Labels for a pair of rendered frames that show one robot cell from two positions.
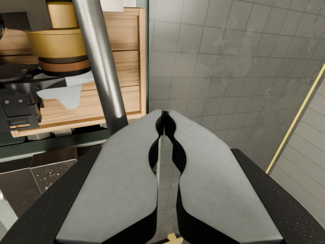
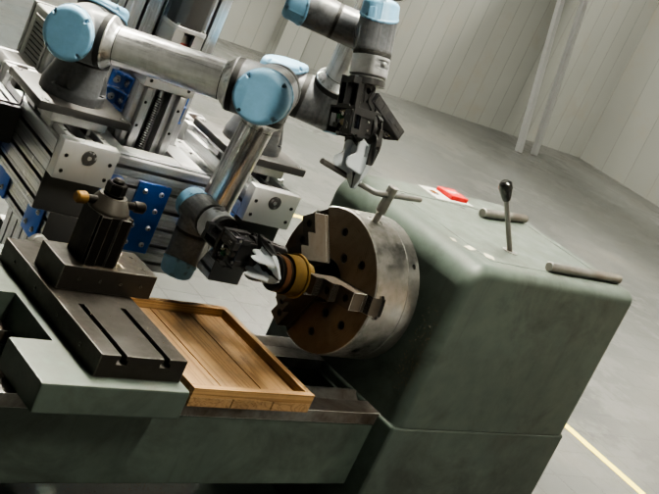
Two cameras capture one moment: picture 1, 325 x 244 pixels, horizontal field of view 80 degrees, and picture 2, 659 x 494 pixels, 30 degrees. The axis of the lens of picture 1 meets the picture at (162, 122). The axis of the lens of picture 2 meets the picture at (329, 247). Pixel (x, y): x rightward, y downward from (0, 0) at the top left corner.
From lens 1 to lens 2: 2.45 m
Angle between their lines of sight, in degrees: 112
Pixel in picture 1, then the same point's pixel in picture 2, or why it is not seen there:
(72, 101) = (259, 258)
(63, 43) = (298, 258)
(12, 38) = (215, 327)
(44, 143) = not seen: hidden behind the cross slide
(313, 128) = not seen: outside the picture
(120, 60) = (246, 383)
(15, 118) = (237, 233)
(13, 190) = not seen: hidden behind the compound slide
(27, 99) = (251, 242)
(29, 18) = (306, 246)
